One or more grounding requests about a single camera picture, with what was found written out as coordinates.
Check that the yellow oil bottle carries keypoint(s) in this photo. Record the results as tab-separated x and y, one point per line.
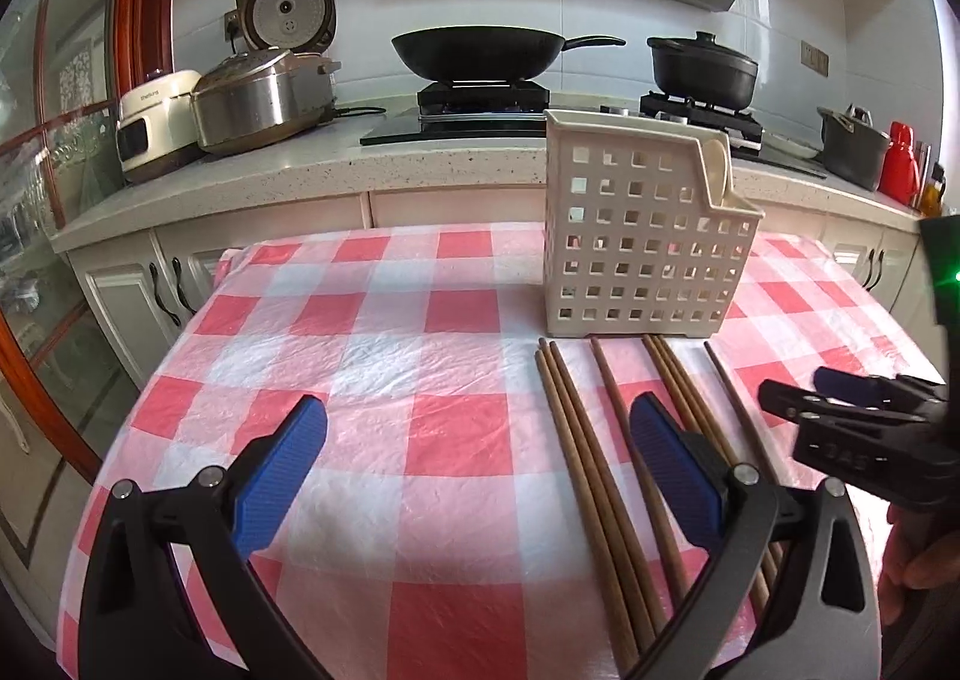
934	196

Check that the red plastic bottle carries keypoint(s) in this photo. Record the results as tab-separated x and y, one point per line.
898	166

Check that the black cooking pot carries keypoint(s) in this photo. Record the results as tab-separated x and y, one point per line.
697	86

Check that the white countertop cooker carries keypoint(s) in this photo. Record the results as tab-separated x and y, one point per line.
154	125

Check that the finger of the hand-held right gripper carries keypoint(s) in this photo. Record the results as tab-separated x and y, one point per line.
855	447
851	384

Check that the red white checkered tablecloth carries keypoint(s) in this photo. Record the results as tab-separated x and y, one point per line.
390	380

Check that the red wooden glass door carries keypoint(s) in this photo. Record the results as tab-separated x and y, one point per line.
139	20

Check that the black wok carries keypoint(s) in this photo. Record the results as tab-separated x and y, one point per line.
480	53

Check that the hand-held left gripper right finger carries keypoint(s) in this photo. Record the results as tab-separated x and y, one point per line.
667	470

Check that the black pot lid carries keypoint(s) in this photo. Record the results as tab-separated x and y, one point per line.
705	50

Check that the cream plastic spoon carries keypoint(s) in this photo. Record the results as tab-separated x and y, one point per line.
718	173

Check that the brown wall switch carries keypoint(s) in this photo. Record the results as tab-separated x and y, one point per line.
814	57

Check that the white plastic utensil basket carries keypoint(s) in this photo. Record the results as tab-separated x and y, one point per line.
622	252

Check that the brown wooden chopstick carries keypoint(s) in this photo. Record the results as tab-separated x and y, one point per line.
670	372
679	372
660	372
581	425
609	387
562	425
731	399

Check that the wall outlet with plug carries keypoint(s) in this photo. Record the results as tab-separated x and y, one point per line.
232	26

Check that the steel rice cooker open lid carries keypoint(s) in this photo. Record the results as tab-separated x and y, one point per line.
289	5

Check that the grey stock pot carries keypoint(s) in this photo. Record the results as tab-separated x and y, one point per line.
855	151

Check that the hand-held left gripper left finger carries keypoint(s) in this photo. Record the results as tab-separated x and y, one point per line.
281	470

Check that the black gas cooktop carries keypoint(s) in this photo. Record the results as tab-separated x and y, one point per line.
465	125

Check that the person's right hand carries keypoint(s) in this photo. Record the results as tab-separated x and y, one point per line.
896	567

